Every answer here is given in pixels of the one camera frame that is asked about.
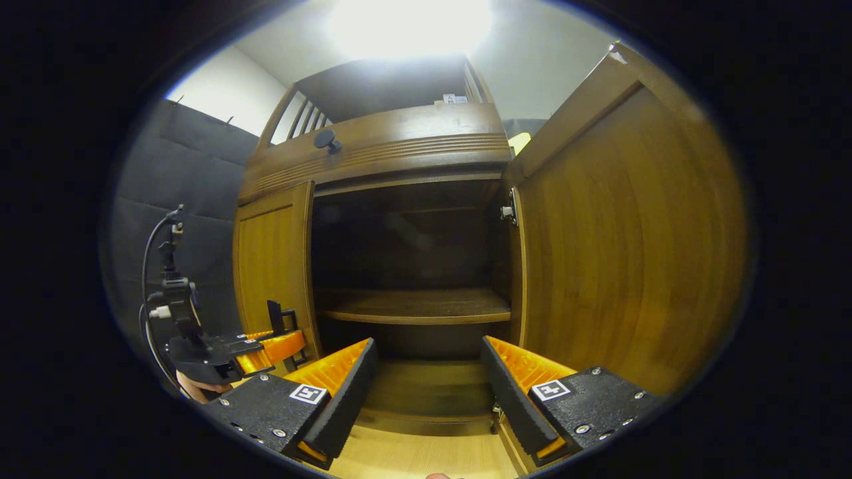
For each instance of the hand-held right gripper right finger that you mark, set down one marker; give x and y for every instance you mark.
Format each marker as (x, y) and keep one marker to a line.
(512, 399)

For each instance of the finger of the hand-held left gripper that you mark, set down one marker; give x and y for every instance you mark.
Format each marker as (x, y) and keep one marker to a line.
(261, 334)
(219, 352)

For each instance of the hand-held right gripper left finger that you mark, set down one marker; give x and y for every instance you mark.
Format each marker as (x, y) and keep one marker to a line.
(349, 399)

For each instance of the wooden shoe cabinet door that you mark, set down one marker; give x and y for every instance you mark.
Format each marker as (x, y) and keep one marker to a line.
(632, 233)
(273, 266)

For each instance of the wooden double-door shoe cabinet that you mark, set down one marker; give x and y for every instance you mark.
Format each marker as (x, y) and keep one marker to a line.
(399, 143)

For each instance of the metal door hinge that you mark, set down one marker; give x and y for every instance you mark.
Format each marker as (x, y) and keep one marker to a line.
(496, 416)
(510, 207)

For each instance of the wooden cabinet shelf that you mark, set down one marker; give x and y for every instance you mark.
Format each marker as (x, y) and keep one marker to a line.
(413, 306)

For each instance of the round black cabinet knob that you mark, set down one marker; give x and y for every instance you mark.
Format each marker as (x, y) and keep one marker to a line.
(326, 140)

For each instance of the white spine book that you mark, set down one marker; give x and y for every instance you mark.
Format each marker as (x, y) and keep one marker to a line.
(454, 99)

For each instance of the large ceiling light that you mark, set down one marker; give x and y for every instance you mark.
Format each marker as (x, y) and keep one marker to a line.
(409, 26)

